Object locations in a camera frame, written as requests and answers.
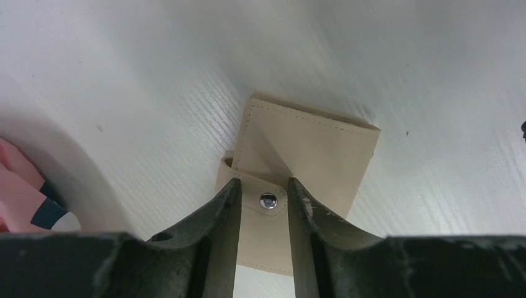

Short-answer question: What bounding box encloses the pink patterned garment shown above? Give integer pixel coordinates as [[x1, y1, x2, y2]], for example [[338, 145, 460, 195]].
[[1, 139, 81, 233]]

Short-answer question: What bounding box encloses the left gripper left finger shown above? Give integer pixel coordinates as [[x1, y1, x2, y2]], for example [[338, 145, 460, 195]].
[[1, 178, 242, 297]]

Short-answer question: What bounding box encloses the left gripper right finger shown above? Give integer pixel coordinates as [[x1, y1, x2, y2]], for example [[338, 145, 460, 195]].
[[287, 178, 525, 297]]

